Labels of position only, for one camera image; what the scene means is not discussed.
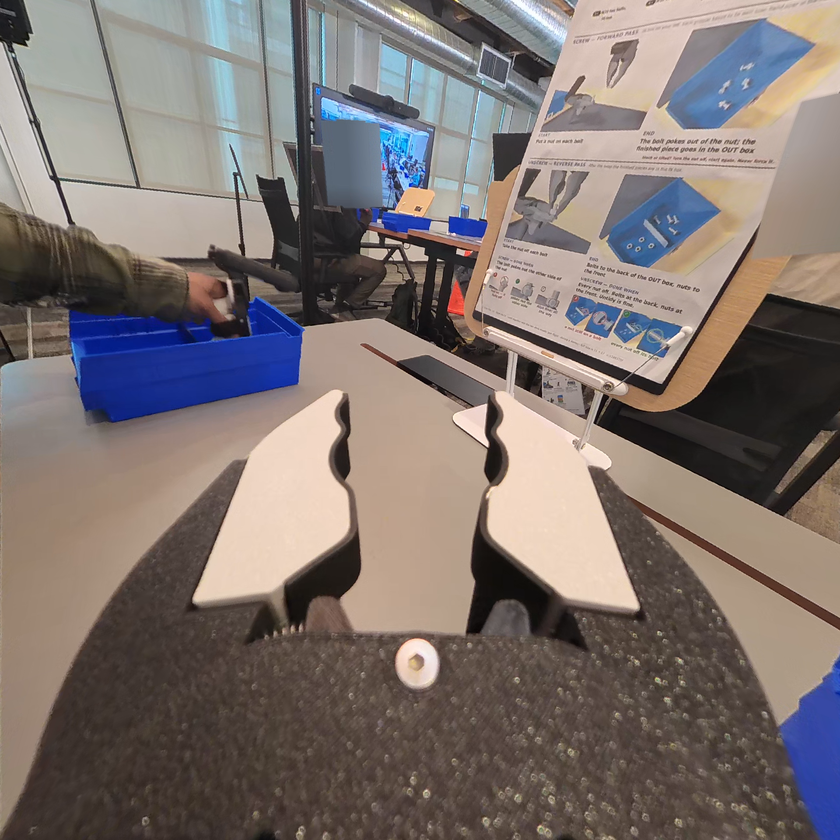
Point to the silver ventilation duct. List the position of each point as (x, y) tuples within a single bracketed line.
[(525, 19)]

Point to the tablet with wooden frame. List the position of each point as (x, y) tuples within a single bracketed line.
[(630, 197)]

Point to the person's left forearm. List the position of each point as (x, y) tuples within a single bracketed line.
[(79, 262)]

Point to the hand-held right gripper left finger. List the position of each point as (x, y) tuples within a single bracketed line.
[(282, 518)]

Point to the person's left hand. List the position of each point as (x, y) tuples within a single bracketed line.
[(205, 295)]

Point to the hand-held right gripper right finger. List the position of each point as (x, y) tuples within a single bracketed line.
[(551, 525)]

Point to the printed instruction sheet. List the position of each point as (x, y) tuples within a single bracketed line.
[(563, 390)]

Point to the large wall display screen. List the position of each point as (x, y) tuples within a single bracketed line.
[(410, 151)]

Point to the black backpack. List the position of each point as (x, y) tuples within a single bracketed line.
[(403, 305)]

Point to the orange traffic cone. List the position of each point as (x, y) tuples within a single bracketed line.
[(456, 298)]

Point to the black office chair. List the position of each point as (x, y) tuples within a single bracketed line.
[(279, 223)]

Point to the wooden desk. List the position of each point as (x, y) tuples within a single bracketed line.
[(433, 239)]

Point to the black floor pole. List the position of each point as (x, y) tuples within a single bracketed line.
[(303, 164)]

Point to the blue plastic bin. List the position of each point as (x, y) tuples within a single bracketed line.
[(467, 228), (407, 222), (184, 374), (817, 754)]

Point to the black light stand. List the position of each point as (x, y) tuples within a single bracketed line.
[(39, 131)]

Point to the black mesh chair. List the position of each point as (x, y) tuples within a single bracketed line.
[(754, 394)]

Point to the black flat tablet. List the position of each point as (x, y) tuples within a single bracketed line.
[(453, 380)]

